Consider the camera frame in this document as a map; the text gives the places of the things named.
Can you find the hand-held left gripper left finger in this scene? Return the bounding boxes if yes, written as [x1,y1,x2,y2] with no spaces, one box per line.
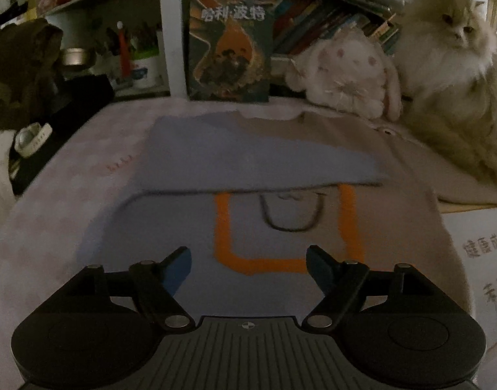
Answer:
[49,246,197,332]

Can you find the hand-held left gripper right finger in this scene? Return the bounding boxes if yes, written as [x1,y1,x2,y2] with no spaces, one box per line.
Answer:
[301,245,448,332]

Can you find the lavender and beige sweater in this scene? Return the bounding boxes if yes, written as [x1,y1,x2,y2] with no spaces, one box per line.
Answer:
[75,110,497,326]

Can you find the black bag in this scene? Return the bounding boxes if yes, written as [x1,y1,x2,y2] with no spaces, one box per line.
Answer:
[10,73,115,196]

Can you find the white wristwatch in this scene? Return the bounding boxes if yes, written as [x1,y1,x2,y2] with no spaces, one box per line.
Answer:
[13,123,53,158]

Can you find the pink and white plush bunny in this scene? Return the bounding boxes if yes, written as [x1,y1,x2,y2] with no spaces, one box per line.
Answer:
[285,28,404,122]

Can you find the white tub with green lid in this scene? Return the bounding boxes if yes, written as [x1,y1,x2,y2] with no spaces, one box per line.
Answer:
[128,49,162,90]

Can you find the white shelving unit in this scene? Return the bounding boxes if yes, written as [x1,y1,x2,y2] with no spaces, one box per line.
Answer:
[45,0,194,98]

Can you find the dark illustrated book box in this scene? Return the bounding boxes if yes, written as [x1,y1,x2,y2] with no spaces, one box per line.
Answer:
[188,0,275,103]

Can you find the fluffy cream cat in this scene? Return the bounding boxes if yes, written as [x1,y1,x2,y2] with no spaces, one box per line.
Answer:
[395,0,497,185]

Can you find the metal bowl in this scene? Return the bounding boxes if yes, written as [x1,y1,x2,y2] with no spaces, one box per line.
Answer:
[60,47,97,68]

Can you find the row of colourful books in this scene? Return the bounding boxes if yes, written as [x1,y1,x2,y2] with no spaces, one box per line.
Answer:
[273,0,401,55]

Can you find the dark brown cloth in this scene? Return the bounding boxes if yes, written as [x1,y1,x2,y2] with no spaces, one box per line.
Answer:
[0,18,64,131]

